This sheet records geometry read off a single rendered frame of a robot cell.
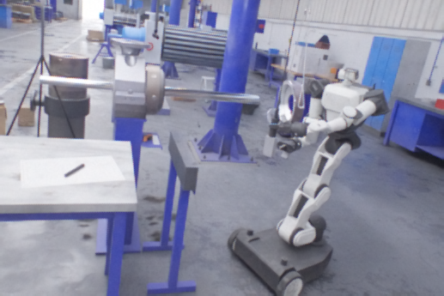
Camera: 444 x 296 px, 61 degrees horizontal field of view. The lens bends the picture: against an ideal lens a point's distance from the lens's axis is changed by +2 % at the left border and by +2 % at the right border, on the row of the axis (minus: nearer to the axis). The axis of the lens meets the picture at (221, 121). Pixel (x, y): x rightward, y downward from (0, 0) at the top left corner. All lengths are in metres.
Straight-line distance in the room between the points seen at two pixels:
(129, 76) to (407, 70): 5.79
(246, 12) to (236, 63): 0.59
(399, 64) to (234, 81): 3.73
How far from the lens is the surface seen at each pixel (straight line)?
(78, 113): 4.10
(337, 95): 2.58
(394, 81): 7.38
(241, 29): 4.39
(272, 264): 2.59
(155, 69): 2.67
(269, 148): 2.26
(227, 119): 4.54
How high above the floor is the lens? 1.65
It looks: 15 degrees down
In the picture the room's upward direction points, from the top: 9 degrees clockwise
